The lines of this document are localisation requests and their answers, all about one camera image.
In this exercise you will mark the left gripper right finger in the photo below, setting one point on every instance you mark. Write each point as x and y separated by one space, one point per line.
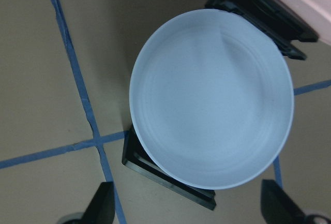
277 207

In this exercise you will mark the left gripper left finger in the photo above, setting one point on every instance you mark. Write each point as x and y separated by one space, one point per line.
101 208

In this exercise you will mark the blue plate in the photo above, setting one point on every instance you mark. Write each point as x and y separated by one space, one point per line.
211 99

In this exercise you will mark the black dish rack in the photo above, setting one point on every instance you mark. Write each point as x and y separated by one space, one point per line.
278 23

